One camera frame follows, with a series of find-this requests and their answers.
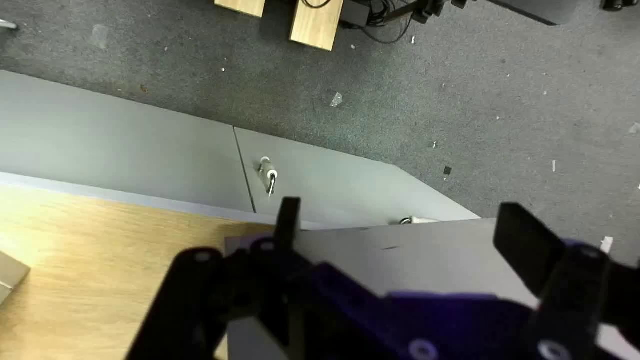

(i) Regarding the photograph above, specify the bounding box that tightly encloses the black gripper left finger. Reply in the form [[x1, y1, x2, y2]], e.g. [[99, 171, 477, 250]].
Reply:
[[126, 198, 302, 360]]

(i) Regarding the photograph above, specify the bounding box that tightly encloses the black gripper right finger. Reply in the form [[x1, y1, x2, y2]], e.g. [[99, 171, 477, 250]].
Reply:
[[494, 202, 640, 360]]

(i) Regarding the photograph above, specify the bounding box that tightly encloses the silver cabinet lock with key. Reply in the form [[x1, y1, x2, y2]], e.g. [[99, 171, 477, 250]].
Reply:
[[259, 156, 279, 196]]

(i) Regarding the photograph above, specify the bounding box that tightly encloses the grey metal file cabinet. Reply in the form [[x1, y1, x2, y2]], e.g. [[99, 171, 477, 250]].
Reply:
[[0, 71, 474, 228]]

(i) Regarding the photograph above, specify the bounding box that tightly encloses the light wooden desk top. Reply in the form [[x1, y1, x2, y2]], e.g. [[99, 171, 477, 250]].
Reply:
[[0, 186, 270, 360]]

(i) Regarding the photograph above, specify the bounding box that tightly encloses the grey box at edge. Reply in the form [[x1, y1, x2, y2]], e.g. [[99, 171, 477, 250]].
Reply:
[[0, 253, 30, 305]]

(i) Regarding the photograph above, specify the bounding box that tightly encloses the light wooden furniture leg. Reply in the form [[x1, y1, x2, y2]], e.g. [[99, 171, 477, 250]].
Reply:
[[290, 0, 344, 53]]

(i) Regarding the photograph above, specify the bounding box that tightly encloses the black cable on floor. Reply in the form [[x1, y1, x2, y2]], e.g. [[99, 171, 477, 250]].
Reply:
[[301, 0, 442, 47]]

